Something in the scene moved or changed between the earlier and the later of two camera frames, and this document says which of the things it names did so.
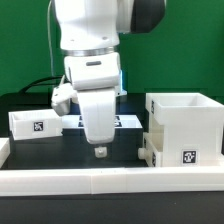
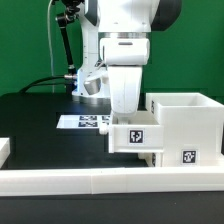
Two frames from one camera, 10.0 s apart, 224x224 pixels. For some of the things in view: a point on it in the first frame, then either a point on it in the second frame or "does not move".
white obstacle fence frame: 18,182 does not move
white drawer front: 148,150 does not move
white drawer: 35,124 to 142,135
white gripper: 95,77 to 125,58
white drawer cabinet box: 185,129 does not move
